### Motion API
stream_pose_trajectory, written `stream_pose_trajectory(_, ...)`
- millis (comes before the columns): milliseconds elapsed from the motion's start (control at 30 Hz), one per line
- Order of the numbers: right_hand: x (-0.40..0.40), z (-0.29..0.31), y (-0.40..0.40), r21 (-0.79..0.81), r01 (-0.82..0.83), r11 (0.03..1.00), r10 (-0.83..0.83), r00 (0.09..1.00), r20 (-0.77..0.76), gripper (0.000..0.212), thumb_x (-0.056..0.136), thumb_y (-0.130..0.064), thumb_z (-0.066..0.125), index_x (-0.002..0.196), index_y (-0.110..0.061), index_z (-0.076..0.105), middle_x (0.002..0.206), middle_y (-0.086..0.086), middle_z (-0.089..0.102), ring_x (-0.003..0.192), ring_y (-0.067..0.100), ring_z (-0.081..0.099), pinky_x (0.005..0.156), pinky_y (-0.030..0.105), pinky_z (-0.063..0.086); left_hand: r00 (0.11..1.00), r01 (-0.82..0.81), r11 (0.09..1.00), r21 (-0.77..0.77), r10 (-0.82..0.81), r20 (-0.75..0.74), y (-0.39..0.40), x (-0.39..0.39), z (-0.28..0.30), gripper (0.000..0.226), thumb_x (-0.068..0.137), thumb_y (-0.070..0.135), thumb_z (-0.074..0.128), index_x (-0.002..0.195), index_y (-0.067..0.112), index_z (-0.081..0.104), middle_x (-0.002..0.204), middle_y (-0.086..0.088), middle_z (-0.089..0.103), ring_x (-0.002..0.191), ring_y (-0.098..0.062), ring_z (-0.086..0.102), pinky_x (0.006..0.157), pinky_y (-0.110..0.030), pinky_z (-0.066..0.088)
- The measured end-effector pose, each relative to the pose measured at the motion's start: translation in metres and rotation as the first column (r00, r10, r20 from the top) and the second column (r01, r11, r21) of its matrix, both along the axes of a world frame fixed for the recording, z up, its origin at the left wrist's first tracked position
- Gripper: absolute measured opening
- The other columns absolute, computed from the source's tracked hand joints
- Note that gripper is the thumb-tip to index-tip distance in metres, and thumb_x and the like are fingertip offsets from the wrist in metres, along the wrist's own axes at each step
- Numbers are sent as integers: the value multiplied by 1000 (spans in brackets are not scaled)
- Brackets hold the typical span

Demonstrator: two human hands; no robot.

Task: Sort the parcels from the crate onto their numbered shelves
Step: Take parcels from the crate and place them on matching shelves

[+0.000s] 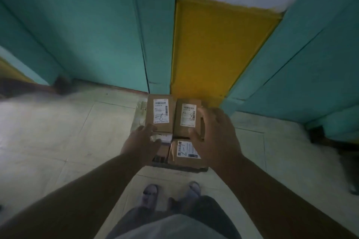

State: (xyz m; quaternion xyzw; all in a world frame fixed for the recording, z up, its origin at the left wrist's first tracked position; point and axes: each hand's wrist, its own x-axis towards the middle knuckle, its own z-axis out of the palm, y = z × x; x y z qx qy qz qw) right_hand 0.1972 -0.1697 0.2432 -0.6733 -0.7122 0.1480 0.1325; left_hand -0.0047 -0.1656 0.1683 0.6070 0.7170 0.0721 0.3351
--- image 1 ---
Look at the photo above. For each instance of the parcel label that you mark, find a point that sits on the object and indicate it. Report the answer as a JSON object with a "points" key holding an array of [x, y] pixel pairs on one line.
{"points": [[188, 115], [161, 111]]}

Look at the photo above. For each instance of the dark grey shorts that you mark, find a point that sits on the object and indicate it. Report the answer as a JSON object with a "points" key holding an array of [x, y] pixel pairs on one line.
{"points": [[213, 213]]}

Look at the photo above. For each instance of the person's left forearm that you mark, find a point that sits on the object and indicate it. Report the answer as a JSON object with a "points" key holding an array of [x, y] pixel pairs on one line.
{"points": [[78, 196]]}

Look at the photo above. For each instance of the black flat tray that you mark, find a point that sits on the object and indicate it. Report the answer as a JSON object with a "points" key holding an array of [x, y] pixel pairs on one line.
{"points": [[196, 170]]}

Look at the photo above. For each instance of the large white tape-wrapped box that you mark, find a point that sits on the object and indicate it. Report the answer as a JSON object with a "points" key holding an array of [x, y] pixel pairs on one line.
{"points": [[141, 115]]}

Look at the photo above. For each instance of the person's right hand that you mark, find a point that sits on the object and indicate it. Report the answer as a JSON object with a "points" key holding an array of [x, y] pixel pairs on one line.
{"points": [[218, 140]]}

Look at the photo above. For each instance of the small parcel marked 1-7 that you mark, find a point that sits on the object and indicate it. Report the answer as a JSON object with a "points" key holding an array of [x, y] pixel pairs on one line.
{"points": [[182, 152]]}

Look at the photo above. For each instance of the person's right forearm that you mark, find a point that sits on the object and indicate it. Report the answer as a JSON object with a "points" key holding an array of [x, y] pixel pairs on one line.
{"points": [[280, 199]]}

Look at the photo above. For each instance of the person's left hand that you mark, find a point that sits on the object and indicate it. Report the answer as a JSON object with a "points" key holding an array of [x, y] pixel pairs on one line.
{"points": [[140, 146]]}

